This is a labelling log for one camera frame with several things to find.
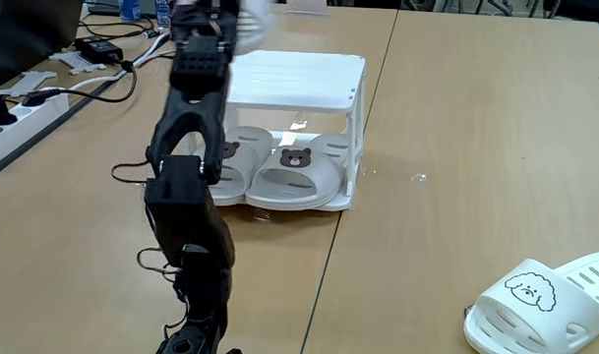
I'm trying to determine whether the white dog slipper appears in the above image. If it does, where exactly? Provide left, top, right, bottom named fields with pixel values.
left=233, top=0, right=273, bottom=53
left=463, top=251, right=599, bottom=354

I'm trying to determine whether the grey bear slipper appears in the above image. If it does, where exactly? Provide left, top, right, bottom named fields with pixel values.
left=208, top=126, right=275, bottom=207
left=244, top=132, right=352, bottom=211

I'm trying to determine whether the white two-tier shoe rack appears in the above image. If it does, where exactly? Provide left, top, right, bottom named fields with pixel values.
left=180, top=48, right=368, bottom=212

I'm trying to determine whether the blue drink can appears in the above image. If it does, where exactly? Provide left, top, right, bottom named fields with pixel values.
left=118, top=0, right=142, bottom=22
left=154, top=0, right=171, bottom=29

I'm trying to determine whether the black power adapter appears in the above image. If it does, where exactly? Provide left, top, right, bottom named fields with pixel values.
left=75, top=36, right=125, bottom=64

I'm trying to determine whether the white flat plastic part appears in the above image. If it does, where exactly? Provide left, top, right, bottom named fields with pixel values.
left=49, top=50, right=107, bottom=76
left=0, top=70, right=58, bottom=97

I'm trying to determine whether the black laptop screen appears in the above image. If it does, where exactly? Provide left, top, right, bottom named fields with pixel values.
left=0, top=0, right=84, bottom=89

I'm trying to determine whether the white power strip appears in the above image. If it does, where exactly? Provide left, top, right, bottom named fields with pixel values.
left=0, top=90, right=70, bottom=171

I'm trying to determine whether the black power plug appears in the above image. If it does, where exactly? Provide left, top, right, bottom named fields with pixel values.
left=0, top=89, right=19, bottom=137

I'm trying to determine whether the white cable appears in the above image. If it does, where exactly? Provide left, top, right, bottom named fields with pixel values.
left=42, top=29, right=177, bottom=94

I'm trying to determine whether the black cable with plug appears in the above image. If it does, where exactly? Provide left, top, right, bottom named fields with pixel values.
left=22, top=58, right=139, bottom=107

